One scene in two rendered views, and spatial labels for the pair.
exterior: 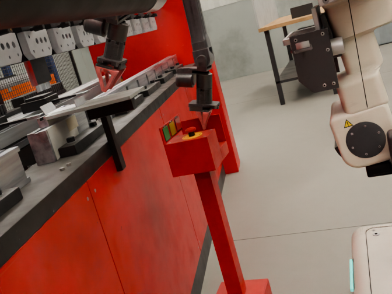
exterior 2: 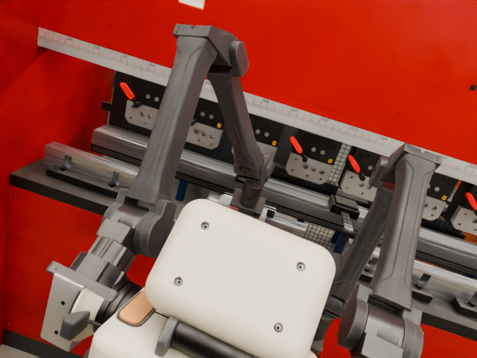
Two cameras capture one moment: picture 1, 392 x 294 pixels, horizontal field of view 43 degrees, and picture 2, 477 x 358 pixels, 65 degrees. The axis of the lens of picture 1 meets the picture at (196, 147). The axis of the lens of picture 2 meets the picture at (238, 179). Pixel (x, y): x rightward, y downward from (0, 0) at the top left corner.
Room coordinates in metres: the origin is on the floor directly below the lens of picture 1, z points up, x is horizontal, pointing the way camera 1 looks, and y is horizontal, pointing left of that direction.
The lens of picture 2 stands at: (1.30, -0.87, 1.61)
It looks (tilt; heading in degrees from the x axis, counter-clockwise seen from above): 22 degrees down; 81
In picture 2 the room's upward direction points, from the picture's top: 17 degrees clockwise
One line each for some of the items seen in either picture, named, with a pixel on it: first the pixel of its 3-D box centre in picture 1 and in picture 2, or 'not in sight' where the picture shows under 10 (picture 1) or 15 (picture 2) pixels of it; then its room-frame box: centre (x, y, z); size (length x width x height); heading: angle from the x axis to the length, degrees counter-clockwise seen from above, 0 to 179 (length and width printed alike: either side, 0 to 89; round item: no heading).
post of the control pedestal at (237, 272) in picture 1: (220, 231); not in sight; (1.73, 0.00, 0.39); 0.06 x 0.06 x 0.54; 69
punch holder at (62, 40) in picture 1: (49, 28); (311, 155); (1.71, 0.36, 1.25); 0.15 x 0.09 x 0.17; 169
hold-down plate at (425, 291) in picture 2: (129, 104); (390, 283); (2.12, 0.22, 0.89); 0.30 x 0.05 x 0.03; 169
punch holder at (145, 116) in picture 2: not in sight; (152, 103); (1.12, 0.48, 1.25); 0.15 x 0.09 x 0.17; 169
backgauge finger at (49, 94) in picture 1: (56, 97); (346, 213); (1.98, 0.47, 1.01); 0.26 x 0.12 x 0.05; 79
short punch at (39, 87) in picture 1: (39, 74); not in sight; (1.54, 0.40, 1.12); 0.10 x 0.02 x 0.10; 169
